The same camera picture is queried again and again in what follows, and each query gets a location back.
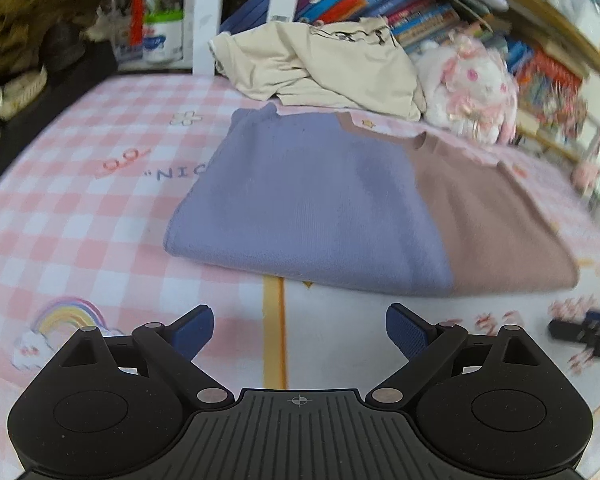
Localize pink checkered bedsheet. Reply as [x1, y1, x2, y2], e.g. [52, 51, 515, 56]
[0, 72, 600, 480]

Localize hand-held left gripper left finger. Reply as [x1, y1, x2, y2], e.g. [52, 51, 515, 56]
[54, 304, 236, 408]

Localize white tub with green lid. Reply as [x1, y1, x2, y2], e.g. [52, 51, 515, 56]
[144, 9, 185, 64]

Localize small pink plush toy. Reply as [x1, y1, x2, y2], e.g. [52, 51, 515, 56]
[572, 159, 600, 194]

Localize red bottle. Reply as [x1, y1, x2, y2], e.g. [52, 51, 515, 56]
[129, 0, 146, 47]

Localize purple and brown sweater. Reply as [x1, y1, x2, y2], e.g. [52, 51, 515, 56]
[163, 102, 580, 297]

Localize white and pink plush bunny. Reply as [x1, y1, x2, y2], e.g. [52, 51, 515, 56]
[414, 30, 520, 146]

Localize white shelf post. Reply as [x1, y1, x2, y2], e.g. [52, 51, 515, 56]
[192, 0, 227, 77]

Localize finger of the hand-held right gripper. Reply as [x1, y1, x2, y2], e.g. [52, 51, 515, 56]
[548, 309, 600, 359]

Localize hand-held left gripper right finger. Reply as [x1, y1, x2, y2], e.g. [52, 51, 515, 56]
[365, 303, 548, 408]

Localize stack of red books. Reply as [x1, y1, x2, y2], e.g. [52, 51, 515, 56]
[519, 49, 587, 126]

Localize cream printed shirt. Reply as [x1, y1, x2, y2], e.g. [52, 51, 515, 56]
[208, 16, 428, 122]

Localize wooden bookshelf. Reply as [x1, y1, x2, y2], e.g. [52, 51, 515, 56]
[370, 0, 600, 162]

